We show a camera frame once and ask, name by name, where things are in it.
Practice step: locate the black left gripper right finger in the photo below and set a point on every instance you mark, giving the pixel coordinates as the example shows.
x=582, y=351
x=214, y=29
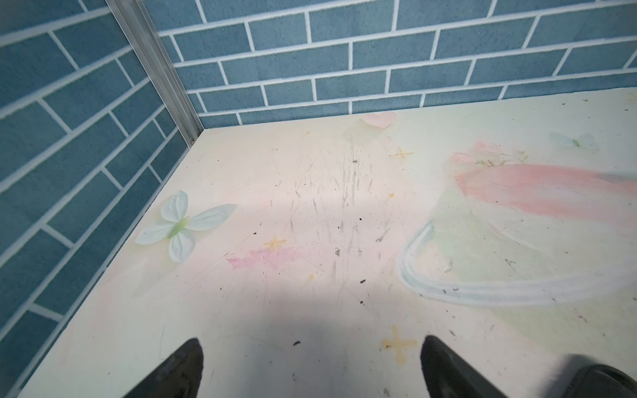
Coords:
x=447, y=374

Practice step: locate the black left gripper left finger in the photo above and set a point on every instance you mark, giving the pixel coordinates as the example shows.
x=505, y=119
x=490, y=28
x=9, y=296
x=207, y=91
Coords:
x=179, y=376

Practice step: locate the aluminium corner post left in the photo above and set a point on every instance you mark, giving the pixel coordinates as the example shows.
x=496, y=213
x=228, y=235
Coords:
x=141, y=34

